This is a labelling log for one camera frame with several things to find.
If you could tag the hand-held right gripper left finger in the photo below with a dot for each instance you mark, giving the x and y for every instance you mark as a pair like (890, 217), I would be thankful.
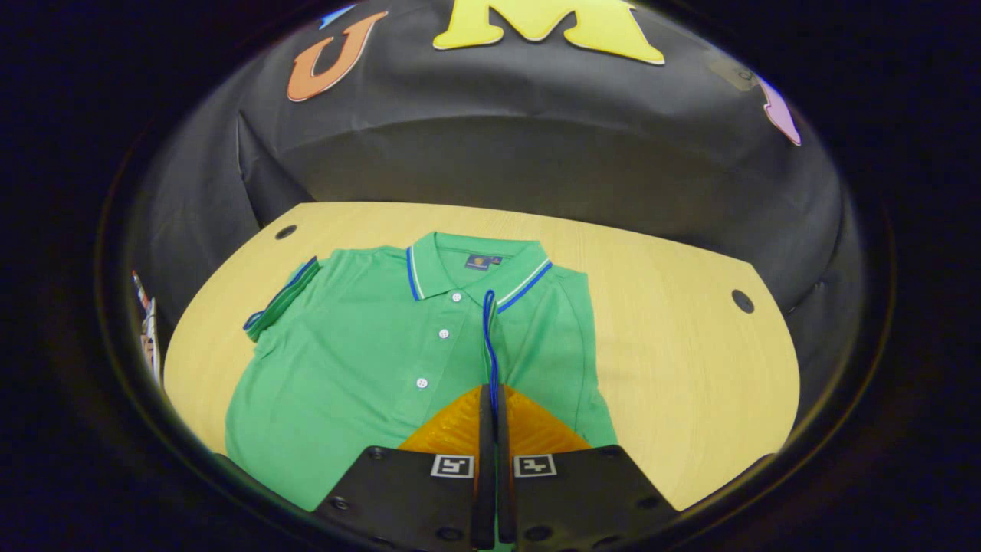
(484, 460)

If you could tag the green T-shirt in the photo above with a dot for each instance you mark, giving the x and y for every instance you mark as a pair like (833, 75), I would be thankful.
(345, 368)

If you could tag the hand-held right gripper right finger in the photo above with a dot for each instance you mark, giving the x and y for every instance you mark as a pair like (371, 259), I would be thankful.
(504, 491)

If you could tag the black backdrop cloth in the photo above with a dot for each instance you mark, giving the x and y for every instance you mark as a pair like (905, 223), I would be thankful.
(536, 153)

